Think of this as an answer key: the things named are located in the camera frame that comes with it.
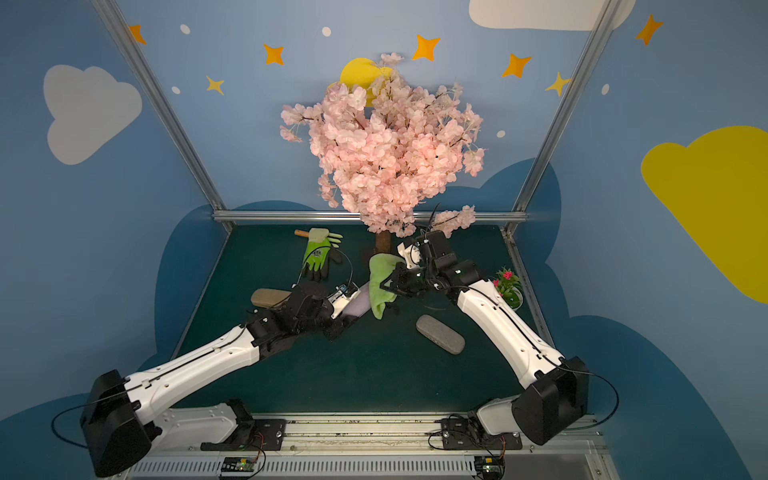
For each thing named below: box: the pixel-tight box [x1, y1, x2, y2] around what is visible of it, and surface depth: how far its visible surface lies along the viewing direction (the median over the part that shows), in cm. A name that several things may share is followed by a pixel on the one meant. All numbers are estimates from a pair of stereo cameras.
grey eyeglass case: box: [416, 314, 466, 355], surface depth 92 cm
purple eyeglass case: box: [342, 281, 371, 318], surface depth 78 cm
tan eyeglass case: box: [251, 288, 292, 309], surface depth 99 cm
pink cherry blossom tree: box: [280, 53, 485, 254], surface depth 70 cm
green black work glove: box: [302, 227, 343, 282], surface depth 115 cm
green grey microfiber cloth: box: [369, 253, 405, 320], surface depth 76 cm
